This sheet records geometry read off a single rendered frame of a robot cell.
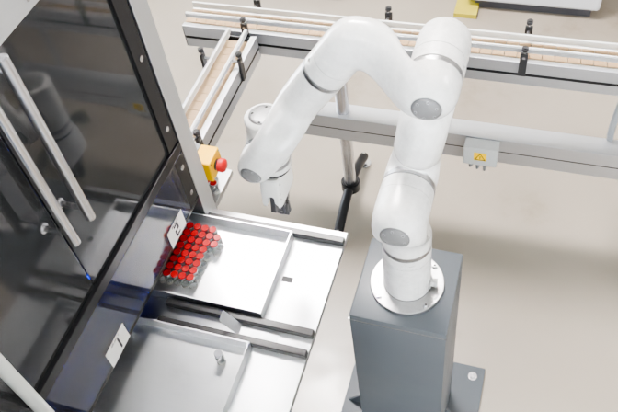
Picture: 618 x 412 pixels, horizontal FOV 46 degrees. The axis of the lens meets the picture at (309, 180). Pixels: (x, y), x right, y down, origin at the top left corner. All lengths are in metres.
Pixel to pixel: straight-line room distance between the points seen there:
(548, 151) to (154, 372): 1.55
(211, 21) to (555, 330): 1.68
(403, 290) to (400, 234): 0.33
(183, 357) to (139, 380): 0.12
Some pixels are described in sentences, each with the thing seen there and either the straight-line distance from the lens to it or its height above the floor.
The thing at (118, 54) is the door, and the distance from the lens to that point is 1.57.
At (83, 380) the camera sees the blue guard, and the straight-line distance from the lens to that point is 1.68.
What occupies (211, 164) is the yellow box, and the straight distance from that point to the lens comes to 2.03.
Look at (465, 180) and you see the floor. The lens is 3.25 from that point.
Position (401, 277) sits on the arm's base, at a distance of 1.78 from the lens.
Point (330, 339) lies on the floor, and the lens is 2.82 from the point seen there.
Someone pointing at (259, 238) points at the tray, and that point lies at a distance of 2.01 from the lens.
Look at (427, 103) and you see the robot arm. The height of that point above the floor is 1.63.
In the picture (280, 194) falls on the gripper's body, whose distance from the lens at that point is 1.67.
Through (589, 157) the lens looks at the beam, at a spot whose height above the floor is 0.52.
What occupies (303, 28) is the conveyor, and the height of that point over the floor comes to 0.96.
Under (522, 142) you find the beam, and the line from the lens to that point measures 2.67.
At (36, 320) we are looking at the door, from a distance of 1.49.
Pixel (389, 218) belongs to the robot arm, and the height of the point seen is 1.27.
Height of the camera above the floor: 2.48
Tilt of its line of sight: 49 degrees down
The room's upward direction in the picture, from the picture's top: 10 degrees counter-clockwise
